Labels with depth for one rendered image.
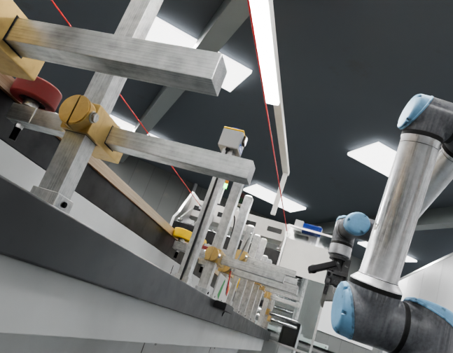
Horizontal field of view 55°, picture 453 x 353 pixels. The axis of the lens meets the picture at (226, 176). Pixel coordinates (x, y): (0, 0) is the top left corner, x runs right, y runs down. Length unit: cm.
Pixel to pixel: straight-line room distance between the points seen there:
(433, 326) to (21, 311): 104
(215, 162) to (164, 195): 934
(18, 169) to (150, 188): 903
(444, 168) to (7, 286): 125
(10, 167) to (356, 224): 125
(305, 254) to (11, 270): 388
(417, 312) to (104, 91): 103
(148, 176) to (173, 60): 955
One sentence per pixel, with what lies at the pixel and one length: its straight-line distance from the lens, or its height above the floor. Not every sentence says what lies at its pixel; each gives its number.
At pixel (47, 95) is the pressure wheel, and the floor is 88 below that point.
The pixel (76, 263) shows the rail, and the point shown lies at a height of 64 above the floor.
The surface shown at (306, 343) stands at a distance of 432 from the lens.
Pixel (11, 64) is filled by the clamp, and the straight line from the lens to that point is 56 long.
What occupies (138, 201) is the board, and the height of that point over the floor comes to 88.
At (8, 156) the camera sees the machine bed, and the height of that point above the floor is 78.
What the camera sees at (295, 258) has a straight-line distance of 440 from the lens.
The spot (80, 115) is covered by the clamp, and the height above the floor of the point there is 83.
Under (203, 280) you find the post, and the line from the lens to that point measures 159.
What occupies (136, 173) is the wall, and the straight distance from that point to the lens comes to 991.
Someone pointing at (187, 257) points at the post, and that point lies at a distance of 134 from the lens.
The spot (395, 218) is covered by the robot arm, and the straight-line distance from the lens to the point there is 132.
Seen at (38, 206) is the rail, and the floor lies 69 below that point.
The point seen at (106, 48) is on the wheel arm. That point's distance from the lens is 47.
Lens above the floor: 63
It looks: 18 degrees up
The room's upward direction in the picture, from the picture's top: 20 degrees clockwise
